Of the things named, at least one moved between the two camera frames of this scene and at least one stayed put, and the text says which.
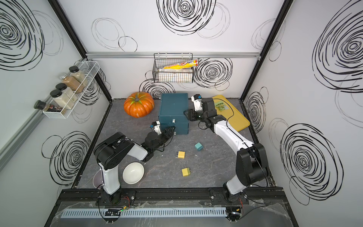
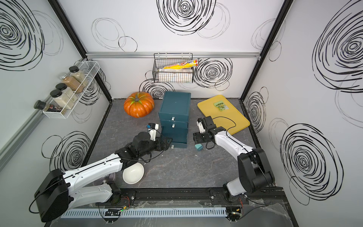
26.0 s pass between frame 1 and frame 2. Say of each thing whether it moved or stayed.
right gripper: moved
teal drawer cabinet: moved
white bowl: stayed
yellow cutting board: stayed
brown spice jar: stayed
